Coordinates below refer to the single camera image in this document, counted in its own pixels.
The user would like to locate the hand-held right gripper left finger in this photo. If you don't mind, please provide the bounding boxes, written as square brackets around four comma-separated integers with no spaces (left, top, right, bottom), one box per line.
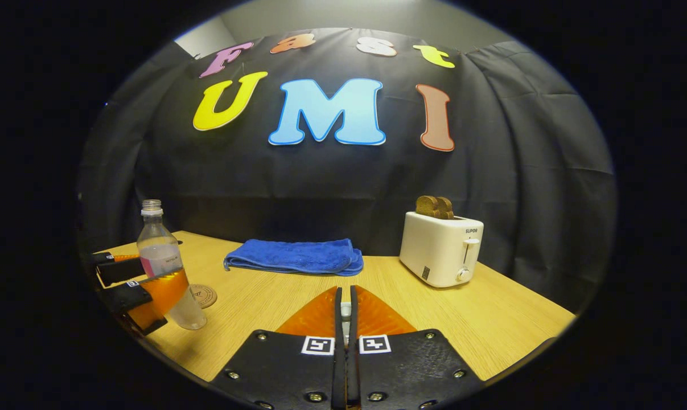
[209,286,344,410]

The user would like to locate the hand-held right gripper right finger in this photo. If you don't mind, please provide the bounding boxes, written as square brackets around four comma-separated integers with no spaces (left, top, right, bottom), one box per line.
[346,285,486,410]

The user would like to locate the clear plastic water bottle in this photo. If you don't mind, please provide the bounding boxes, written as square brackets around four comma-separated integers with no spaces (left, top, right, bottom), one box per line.
[137,199,208,331]

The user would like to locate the round brown coaster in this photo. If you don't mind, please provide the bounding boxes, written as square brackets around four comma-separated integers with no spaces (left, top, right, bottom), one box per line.
[188,284,218,310]

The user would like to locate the folded blue towel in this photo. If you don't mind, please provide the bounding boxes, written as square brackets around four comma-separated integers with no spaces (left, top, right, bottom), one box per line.
[224,238,364,277]

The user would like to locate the white toaster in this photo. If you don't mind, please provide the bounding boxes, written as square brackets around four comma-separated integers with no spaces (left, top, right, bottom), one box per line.
[399,212,484,288]

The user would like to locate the black backdrop cloth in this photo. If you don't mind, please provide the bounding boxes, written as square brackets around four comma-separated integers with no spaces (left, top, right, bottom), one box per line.
[76,27,617,313]

